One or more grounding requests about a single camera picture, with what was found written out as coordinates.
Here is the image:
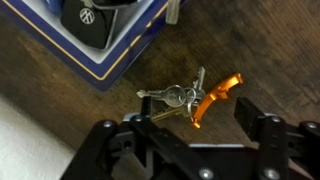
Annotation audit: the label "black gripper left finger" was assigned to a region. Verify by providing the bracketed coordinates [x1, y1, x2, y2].
[61, 98, 208, 180]

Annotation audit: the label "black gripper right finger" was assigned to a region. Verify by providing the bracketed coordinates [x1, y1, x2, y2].
[234, 97, 320, 180]

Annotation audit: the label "keys with orange carabiner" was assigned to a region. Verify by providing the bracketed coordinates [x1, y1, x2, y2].
[136, 65, 244, 129]

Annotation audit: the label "blue square tray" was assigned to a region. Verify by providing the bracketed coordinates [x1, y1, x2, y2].
[0, 0, 187, 92]

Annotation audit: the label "dark wood console table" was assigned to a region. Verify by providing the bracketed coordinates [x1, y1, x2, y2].
[0, 0, 320, 180]

